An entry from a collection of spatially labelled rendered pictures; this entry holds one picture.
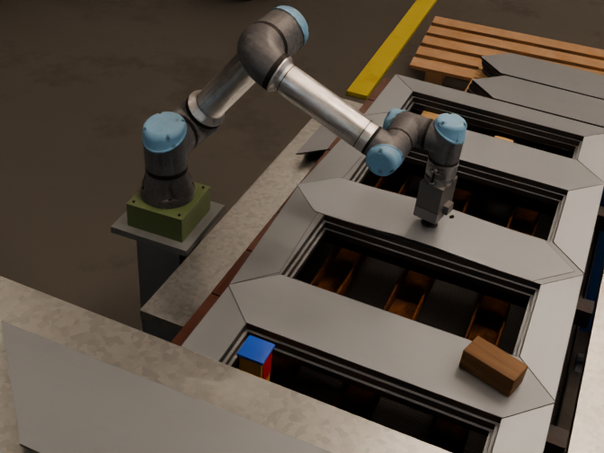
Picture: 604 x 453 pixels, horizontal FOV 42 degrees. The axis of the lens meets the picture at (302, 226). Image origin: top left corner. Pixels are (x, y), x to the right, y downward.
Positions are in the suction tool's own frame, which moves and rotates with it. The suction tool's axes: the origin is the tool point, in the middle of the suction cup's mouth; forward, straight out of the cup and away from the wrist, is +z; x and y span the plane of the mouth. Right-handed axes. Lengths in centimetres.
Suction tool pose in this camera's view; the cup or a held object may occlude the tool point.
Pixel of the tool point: (428, 226)
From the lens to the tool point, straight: 205.8
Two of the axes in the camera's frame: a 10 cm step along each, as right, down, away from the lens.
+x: -8.2, -4.0, 4.1
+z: -0.8, 7.9, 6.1
